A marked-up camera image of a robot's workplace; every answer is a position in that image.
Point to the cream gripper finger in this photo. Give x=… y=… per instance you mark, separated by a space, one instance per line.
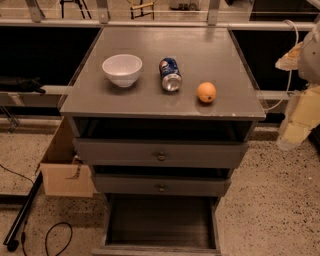
x=302 y=115
x=289 y=61

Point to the orange fruit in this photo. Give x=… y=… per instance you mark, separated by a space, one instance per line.
x=206 y=92

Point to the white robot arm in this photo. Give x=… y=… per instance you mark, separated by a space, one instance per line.
x=309 y=59

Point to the grey drawer cabinet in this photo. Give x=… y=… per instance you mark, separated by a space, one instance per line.
x=162 y=117

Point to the bottom grey drawer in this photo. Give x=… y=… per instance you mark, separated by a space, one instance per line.
x=155 y=225

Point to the grey drawer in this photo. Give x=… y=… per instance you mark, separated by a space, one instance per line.
x=155 y=225
x=190 y=154
x=155 y=185

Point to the middle grey drawer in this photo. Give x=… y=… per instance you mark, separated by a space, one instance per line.
x=155 y=185

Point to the top grey drawer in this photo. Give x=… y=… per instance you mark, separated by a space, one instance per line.
x=190 y=154

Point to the blue soda can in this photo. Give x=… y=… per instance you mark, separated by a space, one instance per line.
x=171 y=79

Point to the white bowl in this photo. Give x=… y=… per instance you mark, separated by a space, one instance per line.
x=122 y=70

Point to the cardboard box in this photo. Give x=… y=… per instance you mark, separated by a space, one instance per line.
x=63 y=172

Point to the black bar on floor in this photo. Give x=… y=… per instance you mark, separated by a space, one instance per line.
x=25 y=203

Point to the metal frame rail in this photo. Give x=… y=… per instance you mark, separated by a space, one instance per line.
x=302 y=14

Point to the black object on rail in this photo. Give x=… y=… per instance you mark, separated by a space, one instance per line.
x=20 y=84

